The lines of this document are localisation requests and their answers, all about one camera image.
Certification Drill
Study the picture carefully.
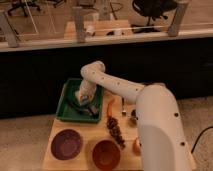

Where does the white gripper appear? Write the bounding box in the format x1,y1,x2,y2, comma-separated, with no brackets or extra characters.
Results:
68,79,99,117

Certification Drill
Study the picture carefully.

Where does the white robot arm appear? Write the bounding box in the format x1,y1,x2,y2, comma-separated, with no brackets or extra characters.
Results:
75,61,192,171

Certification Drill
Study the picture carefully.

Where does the green plastic tray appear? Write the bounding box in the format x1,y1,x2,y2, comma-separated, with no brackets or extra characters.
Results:
56,78,103,123

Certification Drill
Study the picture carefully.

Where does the orange carrot toy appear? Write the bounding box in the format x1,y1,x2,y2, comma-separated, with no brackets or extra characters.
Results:
107,98,115,117

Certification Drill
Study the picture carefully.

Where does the dark grape bunch toy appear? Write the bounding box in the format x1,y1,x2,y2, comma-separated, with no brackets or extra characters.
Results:
107,117,125,149

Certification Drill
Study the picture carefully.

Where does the purple bowl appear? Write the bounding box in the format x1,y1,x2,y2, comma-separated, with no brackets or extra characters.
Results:
51,129,83,160

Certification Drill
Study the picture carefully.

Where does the wooden board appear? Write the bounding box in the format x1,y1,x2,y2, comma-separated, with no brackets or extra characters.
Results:
42,82,198,171

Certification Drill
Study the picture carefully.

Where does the red-brown bowl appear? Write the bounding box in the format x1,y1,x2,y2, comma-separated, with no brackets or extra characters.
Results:
92,140,120,171

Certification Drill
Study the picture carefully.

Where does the small orange fruit toy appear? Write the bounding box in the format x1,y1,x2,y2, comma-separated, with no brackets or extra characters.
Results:
133,137,141,155

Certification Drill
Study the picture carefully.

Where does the black office chair right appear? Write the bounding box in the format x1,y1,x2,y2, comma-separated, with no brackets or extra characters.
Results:
132,0,178,33

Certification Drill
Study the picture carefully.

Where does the black office chair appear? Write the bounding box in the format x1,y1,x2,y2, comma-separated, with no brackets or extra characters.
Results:
132,0,178,33
7,0,41,17

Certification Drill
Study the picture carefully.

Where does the black office chair left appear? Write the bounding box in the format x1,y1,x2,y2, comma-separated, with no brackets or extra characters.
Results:
7,0,41,17

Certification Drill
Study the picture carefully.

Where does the grey post middle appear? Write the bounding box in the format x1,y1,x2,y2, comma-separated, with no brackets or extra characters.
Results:
73,6,86,43

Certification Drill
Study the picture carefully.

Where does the grey post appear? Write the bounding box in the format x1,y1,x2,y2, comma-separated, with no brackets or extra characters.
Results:
167,0,189,37
0,10,19,48
73,6,86,43

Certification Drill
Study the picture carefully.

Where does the grey post left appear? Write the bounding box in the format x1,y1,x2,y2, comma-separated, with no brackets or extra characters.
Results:
0,10,19,48

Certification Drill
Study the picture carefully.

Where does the black cable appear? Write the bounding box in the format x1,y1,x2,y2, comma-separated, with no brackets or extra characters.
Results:
190,125,213,154

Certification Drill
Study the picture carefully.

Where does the grey post right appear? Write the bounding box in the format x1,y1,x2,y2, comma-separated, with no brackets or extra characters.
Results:
167,0,189,37

